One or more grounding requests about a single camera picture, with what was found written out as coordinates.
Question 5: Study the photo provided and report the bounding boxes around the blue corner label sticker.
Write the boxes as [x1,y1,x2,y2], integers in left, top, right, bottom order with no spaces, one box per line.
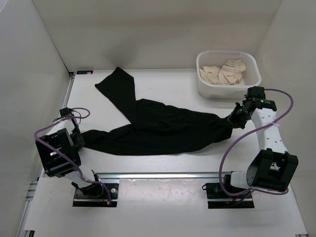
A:
[76,70,93,75]

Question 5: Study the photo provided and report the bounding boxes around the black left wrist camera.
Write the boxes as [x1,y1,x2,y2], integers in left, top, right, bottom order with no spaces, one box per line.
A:
[59,107,72,118]

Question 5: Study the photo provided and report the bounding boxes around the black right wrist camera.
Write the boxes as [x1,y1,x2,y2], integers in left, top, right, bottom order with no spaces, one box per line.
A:
[245,86,266,101]

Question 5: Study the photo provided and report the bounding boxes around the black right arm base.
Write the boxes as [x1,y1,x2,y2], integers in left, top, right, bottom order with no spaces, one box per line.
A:
[202,183,255,209]

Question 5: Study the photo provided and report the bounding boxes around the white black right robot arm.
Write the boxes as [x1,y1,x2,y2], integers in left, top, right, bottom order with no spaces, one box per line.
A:
[222,99,298,198]

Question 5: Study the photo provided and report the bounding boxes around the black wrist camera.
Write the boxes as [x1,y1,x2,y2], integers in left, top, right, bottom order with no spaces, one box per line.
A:
[59,107,72,118]
[245,86,266,101]

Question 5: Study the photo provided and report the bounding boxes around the aluminium table edge rail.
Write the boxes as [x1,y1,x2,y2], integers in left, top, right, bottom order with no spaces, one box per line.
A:
[98,172,219,179]

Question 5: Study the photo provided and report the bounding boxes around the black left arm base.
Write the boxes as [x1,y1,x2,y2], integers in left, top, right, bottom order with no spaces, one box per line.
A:
[73,183,119,207]

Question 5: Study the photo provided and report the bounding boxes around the black trousers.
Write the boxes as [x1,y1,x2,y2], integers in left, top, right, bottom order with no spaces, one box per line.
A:
[82,67,233,156]

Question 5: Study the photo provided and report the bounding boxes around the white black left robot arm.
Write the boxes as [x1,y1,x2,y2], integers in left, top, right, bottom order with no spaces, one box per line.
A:
[34,117,104,198]

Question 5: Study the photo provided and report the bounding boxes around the beige garment in basket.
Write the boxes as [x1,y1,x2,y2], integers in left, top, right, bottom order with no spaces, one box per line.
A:
[199,59,247,85]

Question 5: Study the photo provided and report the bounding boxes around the white front cover panel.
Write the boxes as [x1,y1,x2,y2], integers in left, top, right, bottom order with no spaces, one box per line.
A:
[25,178,307,237]

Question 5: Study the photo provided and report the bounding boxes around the white plastic basket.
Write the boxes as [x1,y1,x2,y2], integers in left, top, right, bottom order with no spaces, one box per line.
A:
[196,50,262,99]

